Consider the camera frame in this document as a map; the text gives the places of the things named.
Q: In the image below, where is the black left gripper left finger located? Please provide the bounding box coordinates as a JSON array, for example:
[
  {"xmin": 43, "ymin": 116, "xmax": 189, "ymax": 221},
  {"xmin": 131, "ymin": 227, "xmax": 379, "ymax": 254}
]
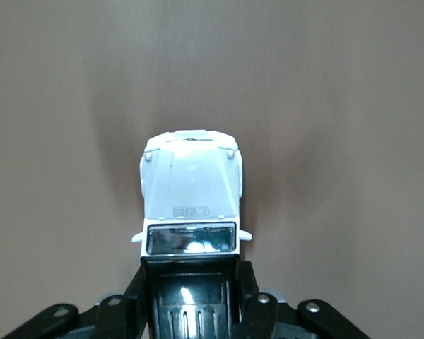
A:
[{"xmin": 1, "ymin": 263, "xmax": 153, "ymax": 339}]

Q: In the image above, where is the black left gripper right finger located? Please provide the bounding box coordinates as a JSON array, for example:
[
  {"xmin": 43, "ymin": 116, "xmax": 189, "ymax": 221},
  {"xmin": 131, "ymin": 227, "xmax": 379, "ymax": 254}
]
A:
[{"xmin": 232, "ymin": 259, "xmax": 372, "ymax": 339}]

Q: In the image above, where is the white jeep toy black bed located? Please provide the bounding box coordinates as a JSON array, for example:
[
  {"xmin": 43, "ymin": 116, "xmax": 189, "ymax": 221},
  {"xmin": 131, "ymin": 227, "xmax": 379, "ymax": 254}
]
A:
[{"xmin": 131, "ymin": 130, "xmax": 252, "ymax": 339}]

